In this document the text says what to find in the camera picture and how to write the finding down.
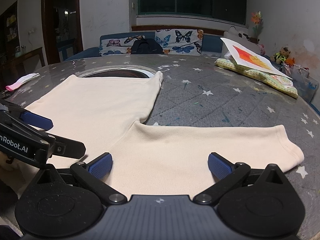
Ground square butterfly print cushion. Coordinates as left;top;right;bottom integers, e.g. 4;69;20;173
155;29;204;55

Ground round built-in cooktop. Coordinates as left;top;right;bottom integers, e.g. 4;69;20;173
75;65;155;79

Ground dark wooden door frame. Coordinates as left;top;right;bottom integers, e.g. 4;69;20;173
41;0;83;65

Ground orange painting on white paper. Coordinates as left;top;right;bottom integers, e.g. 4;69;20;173
220;37;294;80

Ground clear plastic storage box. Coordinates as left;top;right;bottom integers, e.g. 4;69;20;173
282;64;320;105

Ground pink and white sock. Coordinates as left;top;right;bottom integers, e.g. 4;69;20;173
5;73;40;92

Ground black backpack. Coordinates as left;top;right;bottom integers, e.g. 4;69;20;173
130;39;164;55

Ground blue cabinet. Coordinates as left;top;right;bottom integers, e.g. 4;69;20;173
57;39;77;62

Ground green patterned cloth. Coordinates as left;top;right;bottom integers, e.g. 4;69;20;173
215;58;299;98

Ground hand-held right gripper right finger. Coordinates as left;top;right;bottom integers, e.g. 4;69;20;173
194;152;292;204

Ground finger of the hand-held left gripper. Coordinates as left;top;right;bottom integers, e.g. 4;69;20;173
35;133;87;164
0;99;54;131

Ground teddy bear toy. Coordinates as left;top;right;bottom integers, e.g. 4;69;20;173
270;45;292;64

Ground dark wooden shelf cabinet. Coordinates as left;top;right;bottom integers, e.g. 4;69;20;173
0;1;20;80

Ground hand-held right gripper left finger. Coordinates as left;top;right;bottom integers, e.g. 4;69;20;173
30;152;128;204

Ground cream shirt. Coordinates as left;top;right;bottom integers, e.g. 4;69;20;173
0;71;305;198

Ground white plush toy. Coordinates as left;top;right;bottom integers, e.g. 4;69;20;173
224;26;260;46

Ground wooden side table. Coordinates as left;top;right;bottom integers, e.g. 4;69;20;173
10;47;45;73

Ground wide butterfly print cushion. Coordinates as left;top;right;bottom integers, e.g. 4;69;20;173
99;35;156;56

